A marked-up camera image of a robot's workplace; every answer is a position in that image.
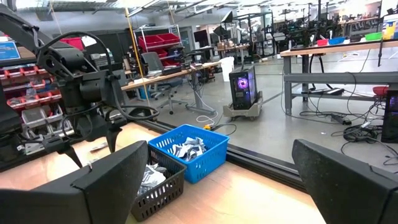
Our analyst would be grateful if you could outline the large red storage bin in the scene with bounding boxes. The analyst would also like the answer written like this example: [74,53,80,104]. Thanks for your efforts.
[60,37,85,52]

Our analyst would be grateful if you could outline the wide red storage bin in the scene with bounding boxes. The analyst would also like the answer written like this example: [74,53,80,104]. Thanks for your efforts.
[157,32,181,45]
[138,35,165,49]

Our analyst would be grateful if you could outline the grey wheeled dolly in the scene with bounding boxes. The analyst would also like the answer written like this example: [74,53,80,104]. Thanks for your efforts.
[222,91,264,122]

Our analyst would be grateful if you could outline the black flat device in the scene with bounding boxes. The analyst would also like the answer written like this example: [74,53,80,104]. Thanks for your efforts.
[300,87,345,96]

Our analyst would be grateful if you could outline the looped black floor cable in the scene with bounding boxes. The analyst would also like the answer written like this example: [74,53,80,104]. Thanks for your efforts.
[213,123,238,137]

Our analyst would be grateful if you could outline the black power strip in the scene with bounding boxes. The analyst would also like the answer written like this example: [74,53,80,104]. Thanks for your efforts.
[330,113,353,126]

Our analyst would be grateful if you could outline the thin tan hanging cable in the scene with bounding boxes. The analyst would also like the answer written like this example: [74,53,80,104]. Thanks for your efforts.
[49,4,63,35]
[167,0,177,26]

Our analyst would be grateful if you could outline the PC tower with purple fan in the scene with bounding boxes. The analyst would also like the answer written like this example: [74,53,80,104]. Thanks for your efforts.
[229,65,259,111]

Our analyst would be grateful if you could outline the black plastic basket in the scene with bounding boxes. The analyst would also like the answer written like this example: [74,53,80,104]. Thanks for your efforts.
[130,144,187,222]

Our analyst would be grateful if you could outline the white dark-print packet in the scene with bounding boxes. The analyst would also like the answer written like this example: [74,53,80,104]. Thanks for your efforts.
[183,136,206,151]
[137,169,167,197]
[169,144,188,160]
[146,163,169,175]
[187,148,208,162]

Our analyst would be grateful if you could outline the tall black rig frame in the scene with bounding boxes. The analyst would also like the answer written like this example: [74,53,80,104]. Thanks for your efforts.
[232,11,276,60]

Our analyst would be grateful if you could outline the blue plastic basket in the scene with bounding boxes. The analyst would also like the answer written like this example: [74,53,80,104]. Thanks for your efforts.
[148,124,230,184]

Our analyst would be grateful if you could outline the black standing monitor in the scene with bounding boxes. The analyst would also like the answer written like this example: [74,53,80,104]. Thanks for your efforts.
[193,29,209,48]

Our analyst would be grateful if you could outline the black left wrist camera cable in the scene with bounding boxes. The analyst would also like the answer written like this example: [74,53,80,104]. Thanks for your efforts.
[37,30,161,123]

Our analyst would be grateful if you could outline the grey office chair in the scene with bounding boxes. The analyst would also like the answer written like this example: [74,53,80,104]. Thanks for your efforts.
[141,52,189,116]

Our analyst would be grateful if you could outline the black workbench cable bundle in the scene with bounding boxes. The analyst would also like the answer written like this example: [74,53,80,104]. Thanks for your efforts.
[280,49,385,126]

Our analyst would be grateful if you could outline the chrome wire shelving rack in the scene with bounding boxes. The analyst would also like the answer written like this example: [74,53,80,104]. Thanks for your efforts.
[133,24,185,68]

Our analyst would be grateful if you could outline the black PC tower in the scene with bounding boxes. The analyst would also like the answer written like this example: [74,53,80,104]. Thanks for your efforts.
[381,90,398,144]

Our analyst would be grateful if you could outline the green-print adhesive bandage wrapper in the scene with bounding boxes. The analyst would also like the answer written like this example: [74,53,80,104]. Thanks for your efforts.
[90,142,109,152]

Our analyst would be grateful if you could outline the yellow box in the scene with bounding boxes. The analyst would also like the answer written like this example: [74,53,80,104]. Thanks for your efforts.
[382,21,398,40]

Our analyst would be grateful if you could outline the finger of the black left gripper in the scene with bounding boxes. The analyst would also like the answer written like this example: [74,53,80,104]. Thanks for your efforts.
[41,134,84,169]
[104,123,125,154]

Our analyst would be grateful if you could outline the white floor cable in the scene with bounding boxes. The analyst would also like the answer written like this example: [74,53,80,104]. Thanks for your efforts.
[195,93,219,125]

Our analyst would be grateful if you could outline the dark softbox light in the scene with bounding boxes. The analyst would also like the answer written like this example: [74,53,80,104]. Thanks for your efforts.
[213,25,228,37]
[221,10,234,24]

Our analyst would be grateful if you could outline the black stand pole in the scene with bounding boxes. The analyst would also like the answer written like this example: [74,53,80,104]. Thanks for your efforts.
[377,14,386,68]

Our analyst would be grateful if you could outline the tangled black floor cables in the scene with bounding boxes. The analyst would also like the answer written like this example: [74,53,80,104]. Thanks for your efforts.
[330,123,398,167]

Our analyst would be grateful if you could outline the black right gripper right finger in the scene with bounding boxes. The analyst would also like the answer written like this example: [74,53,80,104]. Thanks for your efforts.
[291,139,398,224]

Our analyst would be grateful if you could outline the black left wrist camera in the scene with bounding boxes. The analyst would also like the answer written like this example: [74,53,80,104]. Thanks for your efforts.
[79,69,118,108]

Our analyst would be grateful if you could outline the white waste bin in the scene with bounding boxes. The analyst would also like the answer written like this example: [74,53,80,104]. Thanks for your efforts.
[220,57,236,83]

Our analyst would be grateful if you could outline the shelf with small red bins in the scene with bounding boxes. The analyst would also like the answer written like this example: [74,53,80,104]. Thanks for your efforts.
[0,63,74,147]

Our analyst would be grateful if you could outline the white paper tag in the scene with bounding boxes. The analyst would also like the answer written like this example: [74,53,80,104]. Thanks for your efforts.
[81,34,98,48]

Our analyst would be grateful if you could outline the long wooden workbench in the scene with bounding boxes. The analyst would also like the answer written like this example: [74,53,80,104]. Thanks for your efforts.
[279,39,398,116]

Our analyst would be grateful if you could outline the wooden top desk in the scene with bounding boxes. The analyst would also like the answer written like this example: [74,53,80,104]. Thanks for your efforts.
[120,61,222,116]

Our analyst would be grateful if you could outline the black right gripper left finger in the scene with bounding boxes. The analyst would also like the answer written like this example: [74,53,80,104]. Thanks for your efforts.
[0,140,149,224]

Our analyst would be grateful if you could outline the blue printed sign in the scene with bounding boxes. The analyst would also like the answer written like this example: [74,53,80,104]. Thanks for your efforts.
[0,41,21,62]

